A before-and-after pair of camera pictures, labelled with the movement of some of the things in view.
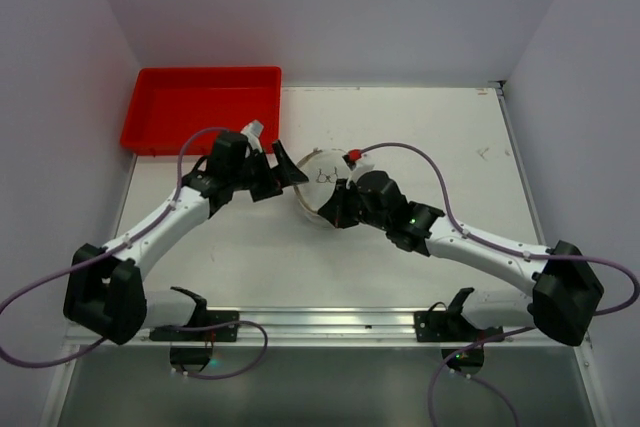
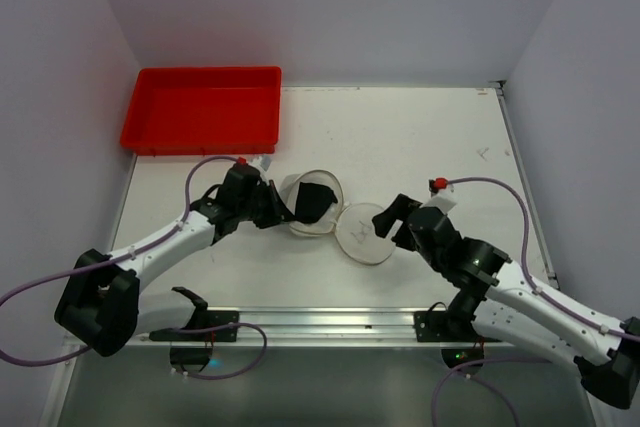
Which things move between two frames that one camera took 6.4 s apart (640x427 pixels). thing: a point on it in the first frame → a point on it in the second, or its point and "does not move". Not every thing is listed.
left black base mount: (183, 356) does not move
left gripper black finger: (288, 172) → (282, 209)
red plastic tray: (169, 102) does not move
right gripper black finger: (342, 209) → (401, 207)
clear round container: (322, 168) → (352, 224)
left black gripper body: (267, 177) → (270, 205)
